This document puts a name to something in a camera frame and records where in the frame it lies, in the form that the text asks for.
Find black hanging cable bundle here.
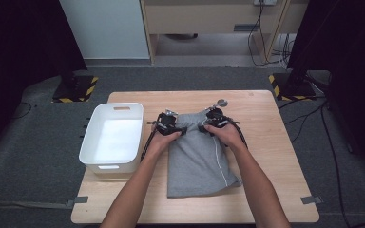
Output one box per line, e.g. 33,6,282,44
247,1,289,67

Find light wooden desk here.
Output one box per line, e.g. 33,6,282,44
139,0,310,66

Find hand-held gripper black cable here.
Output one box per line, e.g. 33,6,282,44
224,117,249,149
140,129,158,162

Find person's right hand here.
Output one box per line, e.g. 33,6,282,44
203,123,247,152

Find black floor tape marks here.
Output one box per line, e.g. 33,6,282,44
79,117,91,139

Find right hand-held gripper black cable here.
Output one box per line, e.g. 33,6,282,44
224,117,249,149

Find person's left hand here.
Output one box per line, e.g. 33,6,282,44
148,124,183,157

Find grey tape strip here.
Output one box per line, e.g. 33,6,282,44
300,196,323,205
66,196,89,209

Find thin black floor cable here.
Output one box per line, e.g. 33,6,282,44
12,102,33,120

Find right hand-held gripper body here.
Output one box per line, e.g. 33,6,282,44
202,100,240,129

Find white power strip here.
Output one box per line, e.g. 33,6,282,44
254,0,278,7

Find black stand with striped base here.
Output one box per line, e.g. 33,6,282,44
268,67,317,102
51,63,99,104

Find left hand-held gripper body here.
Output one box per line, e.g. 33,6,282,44
145,109,179,137

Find grey pants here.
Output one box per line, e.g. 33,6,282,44
166,111,243,200

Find left hand-held gripper black cable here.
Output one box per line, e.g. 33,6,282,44
140,129,158,162

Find white cabinet panel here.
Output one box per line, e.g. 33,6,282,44
59,0,150,60

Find black curtain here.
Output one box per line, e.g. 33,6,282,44
286,0,365,179
0,0,88,160

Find long black floor cable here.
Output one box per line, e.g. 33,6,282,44
319,99,354,228

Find white plastic bin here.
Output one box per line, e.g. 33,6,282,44
78,102,144,175

